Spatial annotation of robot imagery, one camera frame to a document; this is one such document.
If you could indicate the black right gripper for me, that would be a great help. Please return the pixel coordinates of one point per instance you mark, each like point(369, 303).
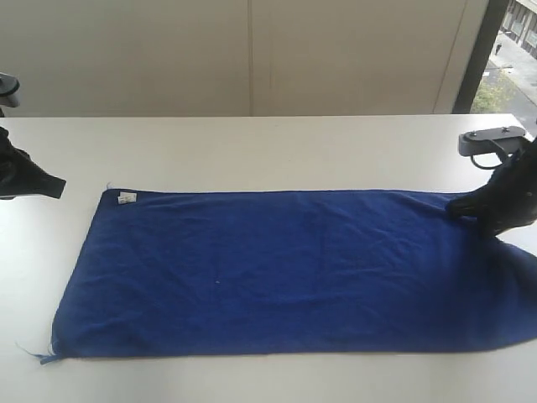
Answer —
point(507, 201)

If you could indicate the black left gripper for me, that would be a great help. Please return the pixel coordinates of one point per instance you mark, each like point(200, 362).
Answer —
point(20, 176)

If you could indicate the blue towel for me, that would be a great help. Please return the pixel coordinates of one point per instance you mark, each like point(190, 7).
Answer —
point(243, 273)

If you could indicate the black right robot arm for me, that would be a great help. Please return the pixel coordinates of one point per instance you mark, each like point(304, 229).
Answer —
point(507, 200)

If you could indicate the white clothing label tag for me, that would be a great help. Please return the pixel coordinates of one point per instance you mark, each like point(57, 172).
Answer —
point(125, 197)

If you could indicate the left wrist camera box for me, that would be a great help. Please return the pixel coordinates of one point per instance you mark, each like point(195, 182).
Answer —
point(9, 87)

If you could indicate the dark window frame post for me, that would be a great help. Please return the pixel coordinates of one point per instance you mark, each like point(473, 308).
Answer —
point(477, 63)

